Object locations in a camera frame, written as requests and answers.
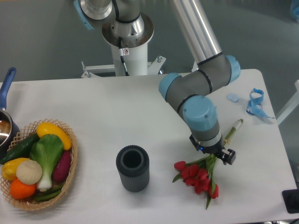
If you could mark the red tulip bouquet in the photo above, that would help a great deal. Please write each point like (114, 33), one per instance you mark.
(200, 175)

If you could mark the purple sweet potato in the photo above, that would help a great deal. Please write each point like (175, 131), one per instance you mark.
(62, 168)

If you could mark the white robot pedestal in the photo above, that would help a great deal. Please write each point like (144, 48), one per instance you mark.
(132, 62)

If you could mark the black device at edge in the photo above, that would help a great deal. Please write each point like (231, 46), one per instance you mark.
(291, 200)

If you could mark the white frame bar right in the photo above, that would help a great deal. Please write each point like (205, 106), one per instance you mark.
(292, 103)

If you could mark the green bean pods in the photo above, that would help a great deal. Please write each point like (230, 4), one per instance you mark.
(48, 195)

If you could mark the cream garlic bulb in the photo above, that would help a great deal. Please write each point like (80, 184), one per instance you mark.
(29, 172)

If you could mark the green cucumber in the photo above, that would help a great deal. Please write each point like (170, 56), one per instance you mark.
(20, 150)

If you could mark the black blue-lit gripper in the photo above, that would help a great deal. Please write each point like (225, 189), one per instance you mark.
(214, 146)

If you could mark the orange fruit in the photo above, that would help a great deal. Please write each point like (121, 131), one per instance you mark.
(19, 190)

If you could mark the light blue cap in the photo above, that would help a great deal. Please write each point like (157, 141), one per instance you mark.
(233, 97)

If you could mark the woven wicker basket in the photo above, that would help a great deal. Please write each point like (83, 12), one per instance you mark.
(29, 204)

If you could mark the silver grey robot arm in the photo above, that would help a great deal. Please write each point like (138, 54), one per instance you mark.
(128, 30)

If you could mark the green bok choy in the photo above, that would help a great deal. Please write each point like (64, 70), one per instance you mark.
(47, 152)

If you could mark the dark grey ribbed vase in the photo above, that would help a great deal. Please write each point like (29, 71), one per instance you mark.
(133, 165)

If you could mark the blue ribbon tape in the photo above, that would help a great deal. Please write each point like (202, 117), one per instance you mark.
(254, 106)

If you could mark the yellow bell pepper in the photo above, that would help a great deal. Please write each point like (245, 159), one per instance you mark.
(10, 167)

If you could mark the blue handled saucepan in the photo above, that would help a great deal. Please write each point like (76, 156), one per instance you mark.
(8, 129)

